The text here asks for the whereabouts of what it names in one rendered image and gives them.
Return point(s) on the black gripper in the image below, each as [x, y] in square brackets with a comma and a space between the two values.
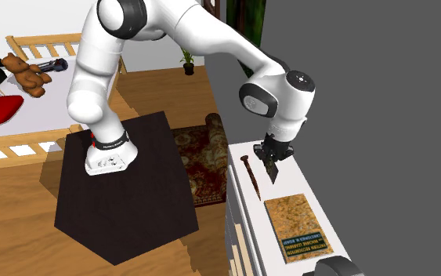
[275, 147]

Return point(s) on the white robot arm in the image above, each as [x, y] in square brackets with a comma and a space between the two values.
[98, 65]

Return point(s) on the dark mottled flat slab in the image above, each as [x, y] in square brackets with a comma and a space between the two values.
[272, 171]

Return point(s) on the rusty brown nail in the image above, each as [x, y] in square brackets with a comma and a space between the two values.
[251, 176]

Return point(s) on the white chest of drawers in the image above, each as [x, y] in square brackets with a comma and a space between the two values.
[308, 179]

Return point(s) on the red patterned rug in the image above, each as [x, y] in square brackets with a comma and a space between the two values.
[201, 160]

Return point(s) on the brown mottled book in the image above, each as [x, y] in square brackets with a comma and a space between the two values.
[296, 221]

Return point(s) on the small potted green plant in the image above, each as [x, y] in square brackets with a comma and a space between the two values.
[188, 63]

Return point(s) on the dark green curtain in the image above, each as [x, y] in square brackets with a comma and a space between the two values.
[248, 19]

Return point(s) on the dark grey rounded object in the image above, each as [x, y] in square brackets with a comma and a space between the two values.
[334, 267]

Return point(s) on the dark robot stand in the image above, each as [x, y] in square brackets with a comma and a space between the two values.
[128, 206]

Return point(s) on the dark blue flashlight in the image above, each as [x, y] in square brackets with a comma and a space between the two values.
[54, 65]

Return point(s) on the wooden bed with white mattress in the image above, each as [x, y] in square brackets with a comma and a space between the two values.
[40, 111]

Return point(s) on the brown teddy bear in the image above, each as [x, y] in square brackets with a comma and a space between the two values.
[27, 74]

